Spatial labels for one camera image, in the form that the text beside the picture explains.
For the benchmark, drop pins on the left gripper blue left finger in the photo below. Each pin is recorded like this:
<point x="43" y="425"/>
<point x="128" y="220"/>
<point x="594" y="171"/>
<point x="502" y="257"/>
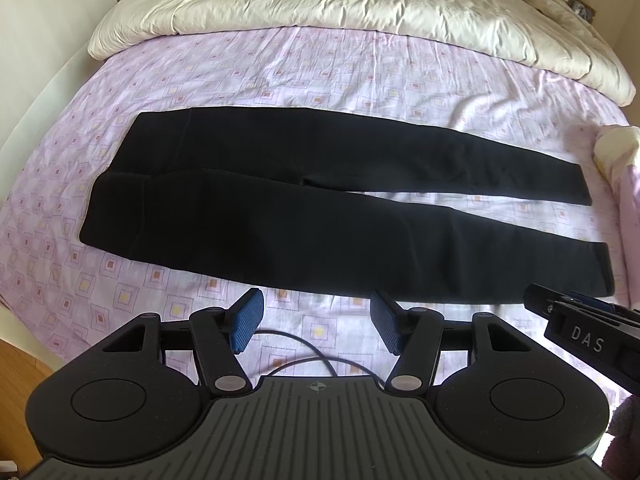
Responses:
<point x="219" y="335"/>

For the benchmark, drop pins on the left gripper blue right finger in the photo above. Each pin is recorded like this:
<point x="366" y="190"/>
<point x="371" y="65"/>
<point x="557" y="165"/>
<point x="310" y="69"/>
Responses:
<point x="414" y="336"/>

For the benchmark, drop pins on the black pants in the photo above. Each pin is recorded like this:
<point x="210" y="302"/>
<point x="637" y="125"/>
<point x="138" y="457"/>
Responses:
<point x="307" y="200"/>

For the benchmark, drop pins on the cream duvet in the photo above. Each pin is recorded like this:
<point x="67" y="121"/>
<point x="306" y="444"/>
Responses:
<point x="543" y="34"/>

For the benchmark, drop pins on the white bed frame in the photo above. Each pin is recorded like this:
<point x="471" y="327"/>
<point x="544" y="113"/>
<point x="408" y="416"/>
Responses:
<point x="48" y="105"/>

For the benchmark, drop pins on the dark photo frame right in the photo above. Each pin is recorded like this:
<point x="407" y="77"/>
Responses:
<point x="582" y="9"/>

